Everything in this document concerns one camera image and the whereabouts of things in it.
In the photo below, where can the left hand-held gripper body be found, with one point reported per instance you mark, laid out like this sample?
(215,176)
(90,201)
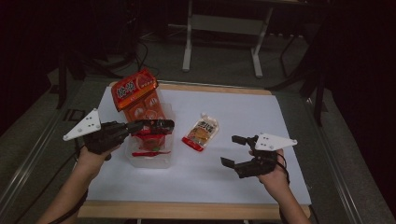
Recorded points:
(102,137)

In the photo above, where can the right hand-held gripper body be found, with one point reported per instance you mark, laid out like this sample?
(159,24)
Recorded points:
(267,155)

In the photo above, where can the small red black-topped snack packet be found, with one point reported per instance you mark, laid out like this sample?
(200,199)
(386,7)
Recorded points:
(151,141)

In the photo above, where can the clear plastic container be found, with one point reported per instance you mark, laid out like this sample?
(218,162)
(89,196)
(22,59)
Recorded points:
(155,161)

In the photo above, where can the large orange snack packet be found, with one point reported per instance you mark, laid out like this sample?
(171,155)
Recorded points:
(134,87)

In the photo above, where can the beige pouch with red end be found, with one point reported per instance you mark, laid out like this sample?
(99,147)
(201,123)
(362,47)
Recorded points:
(200,132)

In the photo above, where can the person's left hand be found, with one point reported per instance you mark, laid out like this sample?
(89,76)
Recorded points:
(90,161)

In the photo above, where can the person's right hand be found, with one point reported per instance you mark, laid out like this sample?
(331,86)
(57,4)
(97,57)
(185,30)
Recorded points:
(274,183)

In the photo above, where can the white table mat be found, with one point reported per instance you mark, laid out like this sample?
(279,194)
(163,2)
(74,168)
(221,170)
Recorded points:
(249,109)

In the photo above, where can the black stand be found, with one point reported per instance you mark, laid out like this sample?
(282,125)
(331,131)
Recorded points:
(318,102)
(62,87)

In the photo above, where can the white metal stand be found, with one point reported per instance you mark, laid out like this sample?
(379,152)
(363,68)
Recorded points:
(186,46)

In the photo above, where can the black floor bracket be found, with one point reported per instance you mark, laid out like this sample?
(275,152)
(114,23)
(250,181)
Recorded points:
(66,115)

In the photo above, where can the metal floor rail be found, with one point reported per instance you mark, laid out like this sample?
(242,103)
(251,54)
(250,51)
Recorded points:
(28,161)
(336,161)

